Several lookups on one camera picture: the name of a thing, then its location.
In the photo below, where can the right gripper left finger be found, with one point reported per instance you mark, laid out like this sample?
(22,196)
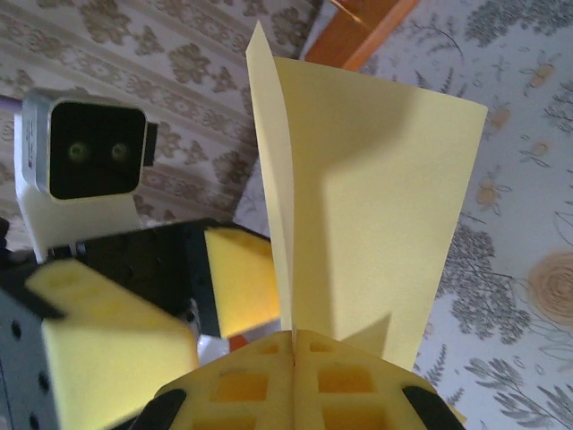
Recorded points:
(242,389)

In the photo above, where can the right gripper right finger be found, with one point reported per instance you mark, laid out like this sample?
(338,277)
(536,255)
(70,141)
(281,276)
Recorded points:
(349,389)

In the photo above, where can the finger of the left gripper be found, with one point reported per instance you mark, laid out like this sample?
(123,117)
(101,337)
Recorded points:
(242,282)
(112,349)

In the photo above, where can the floral patterned table cover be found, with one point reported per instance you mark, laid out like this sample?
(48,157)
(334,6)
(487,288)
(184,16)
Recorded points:
(515,179)

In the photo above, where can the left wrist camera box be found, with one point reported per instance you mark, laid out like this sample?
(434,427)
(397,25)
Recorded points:
(94,148)

